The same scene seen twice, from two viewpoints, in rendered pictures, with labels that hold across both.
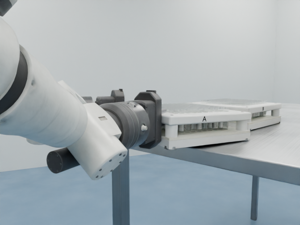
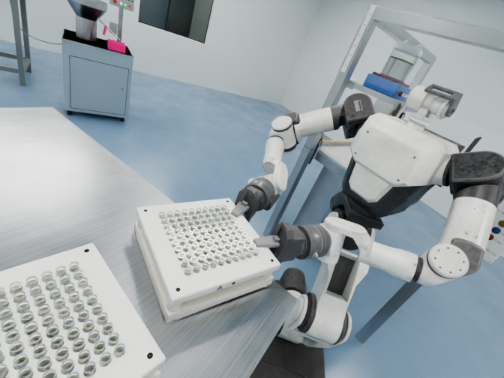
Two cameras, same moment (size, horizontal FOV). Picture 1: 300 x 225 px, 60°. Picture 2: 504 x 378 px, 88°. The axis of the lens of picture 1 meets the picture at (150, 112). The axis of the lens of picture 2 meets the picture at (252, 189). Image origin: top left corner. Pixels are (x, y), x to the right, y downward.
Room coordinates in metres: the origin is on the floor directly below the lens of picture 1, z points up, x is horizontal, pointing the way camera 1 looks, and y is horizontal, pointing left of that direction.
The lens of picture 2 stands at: (1.13, -0.16, 1.36)
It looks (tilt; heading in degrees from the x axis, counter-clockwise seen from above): 29 degrees down; 164
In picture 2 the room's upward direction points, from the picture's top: 22 degrees clockwise
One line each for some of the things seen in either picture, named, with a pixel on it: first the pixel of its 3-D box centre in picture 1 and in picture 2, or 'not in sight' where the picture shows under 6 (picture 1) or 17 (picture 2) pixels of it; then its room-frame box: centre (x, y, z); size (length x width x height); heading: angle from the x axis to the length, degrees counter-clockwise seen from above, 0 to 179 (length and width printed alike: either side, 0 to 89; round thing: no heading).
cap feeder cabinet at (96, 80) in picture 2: not in sight; (97, 79); (-2.17, -1.42, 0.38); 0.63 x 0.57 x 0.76; 114
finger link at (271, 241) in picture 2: not in sight; (266, 240); (0.69, 0.05, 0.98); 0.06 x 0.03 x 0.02; 111
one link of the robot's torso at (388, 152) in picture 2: not in sight; (397, 164); (0.36, 0.52, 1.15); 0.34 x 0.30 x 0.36; 29
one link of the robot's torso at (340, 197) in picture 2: not in sight; (349, 214); (0.32, 0.50, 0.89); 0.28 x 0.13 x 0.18; 164
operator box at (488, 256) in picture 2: not in sight; (492, 226); (0.37, 1.10, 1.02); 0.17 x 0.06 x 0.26; 34
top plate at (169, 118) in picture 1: (183, 112); (207, 238); (0.70, -0.09, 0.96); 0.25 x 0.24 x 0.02; 29
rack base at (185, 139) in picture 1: (182, 130); (202, 253); (0.70, -0.09, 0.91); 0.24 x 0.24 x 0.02; 29
